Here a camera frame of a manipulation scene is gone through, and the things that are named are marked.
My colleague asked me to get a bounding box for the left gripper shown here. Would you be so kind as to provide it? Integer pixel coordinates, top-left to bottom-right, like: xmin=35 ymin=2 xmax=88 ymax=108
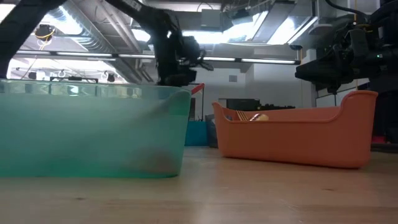
xmin=154 ymin=29 xmax=215 ymax=88

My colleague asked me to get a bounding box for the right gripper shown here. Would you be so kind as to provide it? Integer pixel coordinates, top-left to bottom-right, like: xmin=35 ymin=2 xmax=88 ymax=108
xmin=294 ymin=23 xmax=385 ymax=94

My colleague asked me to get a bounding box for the orange plastic bin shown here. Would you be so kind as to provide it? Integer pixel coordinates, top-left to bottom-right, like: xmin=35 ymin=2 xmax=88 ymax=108
xmin=212 ymin=90 xmax=379 ymax=170

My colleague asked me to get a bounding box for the blue plastic bin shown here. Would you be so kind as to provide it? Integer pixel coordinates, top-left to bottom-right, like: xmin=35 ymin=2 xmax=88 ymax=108
xmin=185 ymin=120 xmax=208 ymax=147

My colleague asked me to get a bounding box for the black equipment box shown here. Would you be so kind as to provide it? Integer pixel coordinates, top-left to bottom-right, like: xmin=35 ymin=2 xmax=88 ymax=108
xmin=219 ymin=98 xmax=261 ymax=111

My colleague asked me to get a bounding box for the grey plastic bin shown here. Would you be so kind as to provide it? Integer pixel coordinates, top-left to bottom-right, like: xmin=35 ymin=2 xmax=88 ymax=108
xmin=204 ymin=114 xmax=219 ymax=149

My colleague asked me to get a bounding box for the long ceiling light bar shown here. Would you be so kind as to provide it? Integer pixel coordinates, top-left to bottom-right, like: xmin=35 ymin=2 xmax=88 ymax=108
xmin=15 ymin=49 xmax=301 ymax=65

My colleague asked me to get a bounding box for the teal plastic bin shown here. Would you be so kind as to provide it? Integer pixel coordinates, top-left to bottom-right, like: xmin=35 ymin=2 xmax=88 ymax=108
xmin=0 ymin=79 xmax=192 ymax=179

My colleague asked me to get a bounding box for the black yellow cord reel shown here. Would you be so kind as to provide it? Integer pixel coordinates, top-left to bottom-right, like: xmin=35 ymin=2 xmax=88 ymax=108
xmin=33 ymin=24 xmax=56 ymax=43

